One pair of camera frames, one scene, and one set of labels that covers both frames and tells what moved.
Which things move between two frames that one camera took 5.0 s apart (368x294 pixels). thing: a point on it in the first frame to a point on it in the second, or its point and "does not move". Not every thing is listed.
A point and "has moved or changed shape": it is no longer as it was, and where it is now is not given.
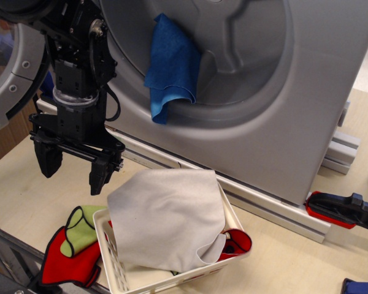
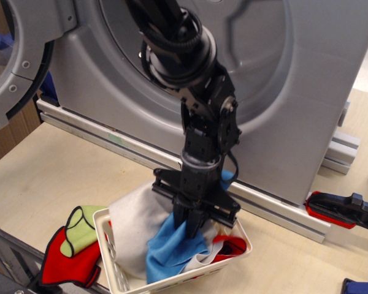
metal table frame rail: x=14 y=266 does not move
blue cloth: x=174 y=65 has moved or changed shape
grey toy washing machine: x=276 y=78 does not move
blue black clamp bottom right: x=350 y=286 does not move
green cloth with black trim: x=80 y=229 does not move
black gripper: x=81 y=128 to x=199 y=184
